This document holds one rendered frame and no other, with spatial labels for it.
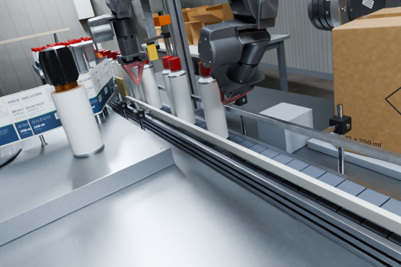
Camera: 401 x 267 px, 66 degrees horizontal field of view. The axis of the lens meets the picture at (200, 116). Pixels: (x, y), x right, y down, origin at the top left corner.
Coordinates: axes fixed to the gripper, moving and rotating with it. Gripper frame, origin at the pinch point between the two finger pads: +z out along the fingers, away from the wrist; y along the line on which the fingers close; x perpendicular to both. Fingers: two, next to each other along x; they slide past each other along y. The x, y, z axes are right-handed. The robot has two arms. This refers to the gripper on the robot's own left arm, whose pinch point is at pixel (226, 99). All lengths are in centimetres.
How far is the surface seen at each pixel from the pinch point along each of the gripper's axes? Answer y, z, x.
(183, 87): 0.7, 12.3, -15.0
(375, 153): -3.4, -18.1, 27.4
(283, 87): -166, 150, -69
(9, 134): 46, 37, -35
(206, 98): 2.3, 2.9, -3.8
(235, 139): -2.0, 10.2, 6.1
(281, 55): -167, 126, -88
